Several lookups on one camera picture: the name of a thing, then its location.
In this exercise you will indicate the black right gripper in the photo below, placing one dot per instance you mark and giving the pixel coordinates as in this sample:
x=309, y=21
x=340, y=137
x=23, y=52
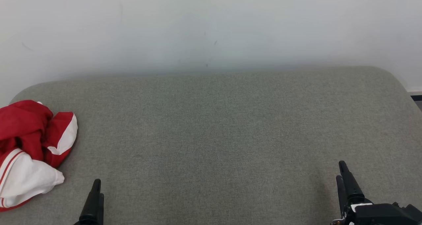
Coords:
x=379, y=215

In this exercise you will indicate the red shorts with white stripe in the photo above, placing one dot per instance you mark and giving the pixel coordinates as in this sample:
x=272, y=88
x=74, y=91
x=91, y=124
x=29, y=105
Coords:
x=23, y=119

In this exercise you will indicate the grey fabric sofa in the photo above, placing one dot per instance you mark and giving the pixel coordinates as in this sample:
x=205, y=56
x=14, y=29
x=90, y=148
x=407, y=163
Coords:
x=230, y=145

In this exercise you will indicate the white wall baseboard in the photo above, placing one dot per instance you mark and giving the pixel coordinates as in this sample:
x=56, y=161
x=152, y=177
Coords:
x=416, y=91

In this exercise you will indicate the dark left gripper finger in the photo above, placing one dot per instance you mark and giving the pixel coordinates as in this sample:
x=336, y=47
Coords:
x=92, y=208
x=101, y=211

